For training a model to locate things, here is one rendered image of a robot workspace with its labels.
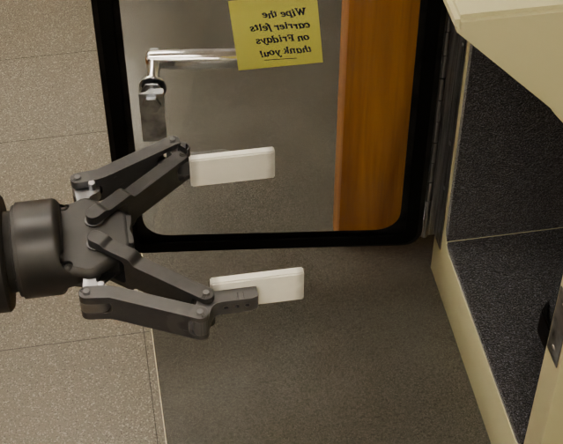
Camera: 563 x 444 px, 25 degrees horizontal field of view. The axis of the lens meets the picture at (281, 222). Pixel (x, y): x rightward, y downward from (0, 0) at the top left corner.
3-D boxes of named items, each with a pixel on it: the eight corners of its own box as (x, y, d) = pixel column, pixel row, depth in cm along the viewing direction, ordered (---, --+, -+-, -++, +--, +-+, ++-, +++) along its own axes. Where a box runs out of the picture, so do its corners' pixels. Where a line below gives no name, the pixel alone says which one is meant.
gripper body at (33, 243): (6, 257, 93) (134, 242, 94) (4, 178, 99) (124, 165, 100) (20, 324, 98) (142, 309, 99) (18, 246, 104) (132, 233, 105)
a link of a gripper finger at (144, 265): (95, 225, 98) (84, 237, 97) (217, 284, 94) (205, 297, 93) (100, 261, 101) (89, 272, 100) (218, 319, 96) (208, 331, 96)
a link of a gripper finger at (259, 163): (191, 188, 106) (190, 181, 106) (275, 178, 107) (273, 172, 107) (189, 160, 104) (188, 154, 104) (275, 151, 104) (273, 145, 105)
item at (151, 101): (166, 144, 118) (163, 96, 114) (143, 144, 118) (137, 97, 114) (167, 129, 119) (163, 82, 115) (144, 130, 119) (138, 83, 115)
